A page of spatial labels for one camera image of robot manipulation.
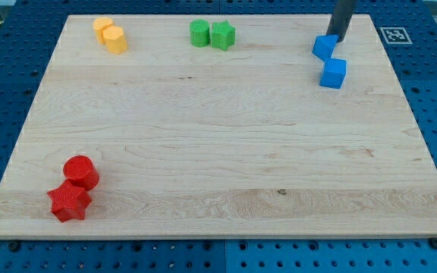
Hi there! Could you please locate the blue triangle block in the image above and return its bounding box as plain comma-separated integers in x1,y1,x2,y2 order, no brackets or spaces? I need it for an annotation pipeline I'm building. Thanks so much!
312,34,338,61

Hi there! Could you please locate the blue cube block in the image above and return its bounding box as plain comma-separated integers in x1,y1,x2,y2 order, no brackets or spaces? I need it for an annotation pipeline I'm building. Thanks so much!
319,58,347,89

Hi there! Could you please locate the light wooden board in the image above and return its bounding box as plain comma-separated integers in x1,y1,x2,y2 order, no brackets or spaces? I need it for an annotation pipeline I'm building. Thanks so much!
0,14,437,240

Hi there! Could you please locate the green star block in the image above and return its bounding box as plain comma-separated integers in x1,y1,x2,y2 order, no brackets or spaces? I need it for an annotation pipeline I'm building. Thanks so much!
211,20,236,51

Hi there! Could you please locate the green cylinder block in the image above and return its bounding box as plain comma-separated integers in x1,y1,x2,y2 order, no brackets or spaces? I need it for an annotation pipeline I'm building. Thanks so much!
189,19,210,47

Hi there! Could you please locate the red cylinder block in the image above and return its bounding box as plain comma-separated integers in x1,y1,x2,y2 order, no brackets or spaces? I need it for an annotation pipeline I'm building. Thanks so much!
63,155,99,190

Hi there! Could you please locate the yellow hexagon block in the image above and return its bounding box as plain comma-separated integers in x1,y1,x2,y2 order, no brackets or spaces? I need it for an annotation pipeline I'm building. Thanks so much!
102,26,128,54

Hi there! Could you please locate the red star block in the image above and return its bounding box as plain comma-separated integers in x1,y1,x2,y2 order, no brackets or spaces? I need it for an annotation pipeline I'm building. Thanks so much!
47,180,92,222

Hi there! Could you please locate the yellow cylinder block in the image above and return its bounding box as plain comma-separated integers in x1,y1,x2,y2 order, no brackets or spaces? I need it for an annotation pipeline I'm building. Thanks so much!
92,17,114,44

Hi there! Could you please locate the dark grey robot pusher rod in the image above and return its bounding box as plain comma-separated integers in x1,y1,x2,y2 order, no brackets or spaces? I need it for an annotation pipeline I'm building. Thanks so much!
326,0,357,42

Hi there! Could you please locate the white fiducial marker tag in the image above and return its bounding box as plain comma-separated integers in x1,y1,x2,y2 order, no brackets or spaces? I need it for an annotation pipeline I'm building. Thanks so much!
380,27,412,45

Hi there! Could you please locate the black bolt left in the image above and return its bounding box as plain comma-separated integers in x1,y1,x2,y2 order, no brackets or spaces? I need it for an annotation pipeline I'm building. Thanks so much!
7,240,21,253

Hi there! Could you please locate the black bolt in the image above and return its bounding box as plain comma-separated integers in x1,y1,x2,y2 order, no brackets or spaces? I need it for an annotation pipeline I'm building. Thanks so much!
7,240,21,253
428,237,437,249

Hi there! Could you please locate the black bolt right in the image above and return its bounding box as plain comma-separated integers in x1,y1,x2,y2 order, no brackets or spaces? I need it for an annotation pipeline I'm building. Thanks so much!
428,237,437,249

